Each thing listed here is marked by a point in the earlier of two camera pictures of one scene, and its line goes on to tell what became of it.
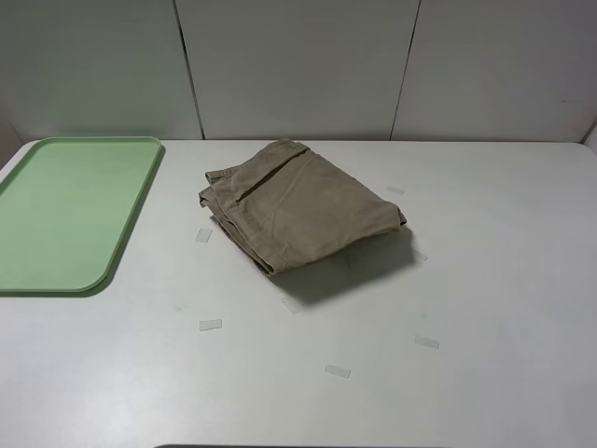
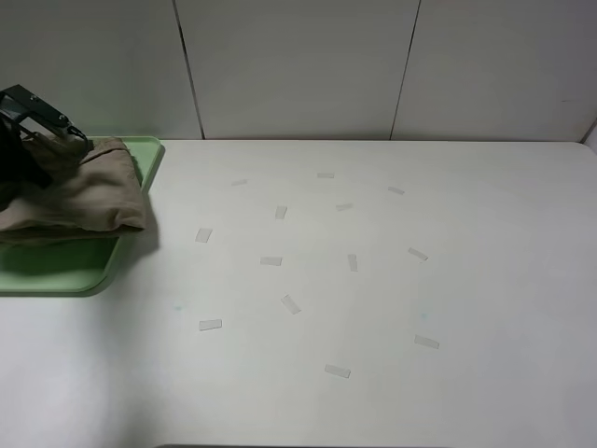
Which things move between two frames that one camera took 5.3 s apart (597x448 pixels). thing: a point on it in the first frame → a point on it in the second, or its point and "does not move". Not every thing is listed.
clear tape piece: x=338 y=371 does not move
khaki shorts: x=287 y=207 → x=92 y=187
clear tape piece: x=210 y=324 does not move
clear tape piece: x=391 y=189 does not move
